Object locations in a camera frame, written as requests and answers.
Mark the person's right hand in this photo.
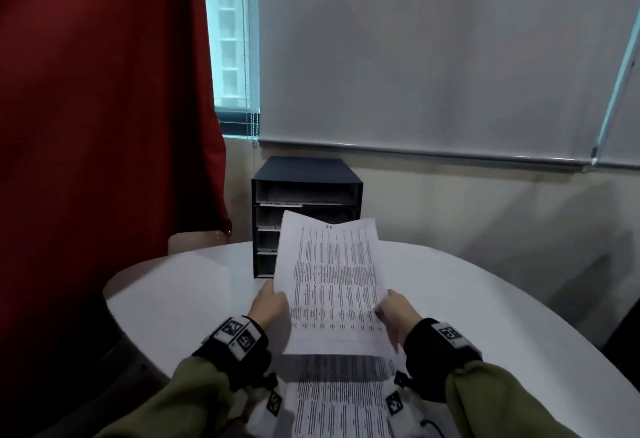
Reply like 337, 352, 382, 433
375, 288, 419, 353

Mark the person's left hand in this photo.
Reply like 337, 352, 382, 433
248, 280, 291, 333

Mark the pile of printed papers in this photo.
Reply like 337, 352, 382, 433
279, 355, 436, 438

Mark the dark blue paper tray organizer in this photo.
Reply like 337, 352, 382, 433
251, 156, 364, 279

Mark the person's left forearm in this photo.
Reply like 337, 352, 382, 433
95, 355, 236, 438

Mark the person's right forearm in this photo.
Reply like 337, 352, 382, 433
445, 360, 581, 438

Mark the black right wrist band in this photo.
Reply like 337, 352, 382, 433
402, 317, 483, 403

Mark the black wrist band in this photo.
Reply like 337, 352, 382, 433
192, 316, 273, 393
402, 317, 483, 403

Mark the black left wrist band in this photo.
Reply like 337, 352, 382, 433
192, 316, 273, 393

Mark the beige chair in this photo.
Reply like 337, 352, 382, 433
167, 230, 232, 256

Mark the dark chair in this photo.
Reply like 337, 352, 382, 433
602, 302, 640, 369

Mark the red curtain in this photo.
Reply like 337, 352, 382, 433
0, 0, 232, 403

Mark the wide white roller blind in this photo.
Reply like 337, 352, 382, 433
257, 0, 640, 172

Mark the window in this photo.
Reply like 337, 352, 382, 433
202, 0, 261, 136

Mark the narrow white roller blind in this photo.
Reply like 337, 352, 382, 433
592, 28, 640, 169

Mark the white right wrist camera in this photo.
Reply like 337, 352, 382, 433
385, 371, 426, 438

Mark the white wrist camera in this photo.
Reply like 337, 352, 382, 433
385, 371, 426, 438
247, 372, 283, 436

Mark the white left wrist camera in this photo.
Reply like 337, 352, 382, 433
247, 372, 283, 436

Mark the bead chain blind cord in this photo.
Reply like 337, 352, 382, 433
239, 0, 261, 148

